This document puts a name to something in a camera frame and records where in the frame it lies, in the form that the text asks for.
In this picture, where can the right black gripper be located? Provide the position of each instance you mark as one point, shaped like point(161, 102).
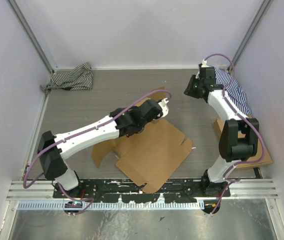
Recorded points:
point(189, 91)

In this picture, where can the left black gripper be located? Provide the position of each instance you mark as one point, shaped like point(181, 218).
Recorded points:
point(131, 111)

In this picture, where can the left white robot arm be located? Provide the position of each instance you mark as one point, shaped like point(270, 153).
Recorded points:
point(55, 149)

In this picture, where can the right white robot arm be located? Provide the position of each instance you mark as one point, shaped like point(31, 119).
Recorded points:
point(238, 140)

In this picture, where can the folded brown cardboard box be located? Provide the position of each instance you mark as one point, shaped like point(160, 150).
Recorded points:
point(218, 127)

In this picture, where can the blue striped cloth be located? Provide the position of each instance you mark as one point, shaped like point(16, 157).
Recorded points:
point(235, 91)

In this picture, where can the grey striped cloth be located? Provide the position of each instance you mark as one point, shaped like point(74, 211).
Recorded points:
point(79, 78)

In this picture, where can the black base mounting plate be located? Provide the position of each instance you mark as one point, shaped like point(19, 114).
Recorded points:
point(174, 190)

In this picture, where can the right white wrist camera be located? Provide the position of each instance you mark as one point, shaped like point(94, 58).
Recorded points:
point(204, 62)

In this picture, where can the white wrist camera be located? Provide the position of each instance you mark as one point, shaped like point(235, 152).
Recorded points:
point(164, 106)
point(204, 62)

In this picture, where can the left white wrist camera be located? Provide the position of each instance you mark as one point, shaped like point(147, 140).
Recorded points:
point(164, 106)

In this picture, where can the white slotted cable duct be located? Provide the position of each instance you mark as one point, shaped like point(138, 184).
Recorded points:
point(36, 205)

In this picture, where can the right aluminium corner post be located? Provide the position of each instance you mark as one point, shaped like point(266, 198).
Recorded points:
point(262, 10)

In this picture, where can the aluminium corner post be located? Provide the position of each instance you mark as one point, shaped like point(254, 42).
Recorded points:
point(262, 10)
point(30, 34)

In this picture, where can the aluminium rail frame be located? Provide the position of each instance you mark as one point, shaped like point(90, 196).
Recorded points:
point(248, 188)

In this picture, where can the left aluminium corner post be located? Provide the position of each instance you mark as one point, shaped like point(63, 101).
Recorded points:
point(30, 34)

